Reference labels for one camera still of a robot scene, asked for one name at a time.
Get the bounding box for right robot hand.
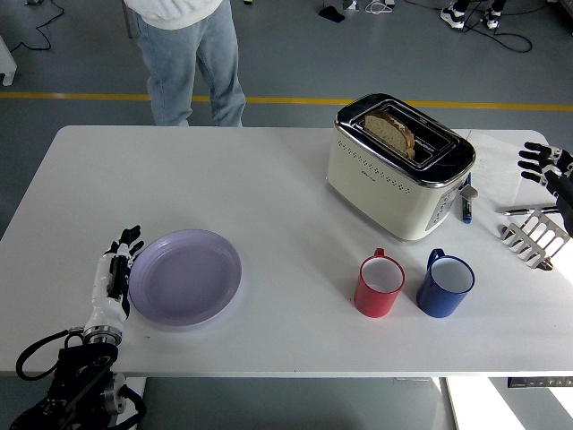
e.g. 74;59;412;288
517;142;573;220

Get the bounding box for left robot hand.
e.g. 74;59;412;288
83;224;145;333

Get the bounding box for purple plate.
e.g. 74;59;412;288
128;229;243;327

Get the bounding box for bread slice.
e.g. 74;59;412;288
363;110;416;159

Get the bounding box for silver black pen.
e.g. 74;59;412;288
495;205;560;217

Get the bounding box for white paper sheet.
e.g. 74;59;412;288
465;129;530;205

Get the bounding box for slotted metal toast rack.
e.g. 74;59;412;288
499;209;572;272

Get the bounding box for white table leg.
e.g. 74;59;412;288
120;377;147;430
440;377;462;430

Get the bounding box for blue marker pen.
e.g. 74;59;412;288
460;172;474;224

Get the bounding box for blue enamel mug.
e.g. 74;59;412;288
415;248;475;319

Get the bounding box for cream toaster with chrome top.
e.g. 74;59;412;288
325;92;479;243

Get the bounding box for person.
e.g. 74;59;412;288
440;0;509;31
123;0;247;128

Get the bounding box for table height control panel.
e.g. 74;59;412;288
507;377;573;389

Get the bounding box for yellow floor tape line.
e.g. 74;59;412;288
0;91;573;112

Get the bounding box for red enamel mug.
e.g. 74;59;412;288
353;247;406;319

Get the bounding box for white furniture piece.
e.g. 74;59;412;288
0;35;18;86

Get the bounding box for metal chair legs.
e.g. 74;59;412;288
121;0;135;39

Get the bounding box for black floor pedal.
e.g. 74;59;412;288
318;4;346;23

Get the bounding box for black floor cable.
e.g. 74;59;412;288
405;0;534;54
8;0;66;53

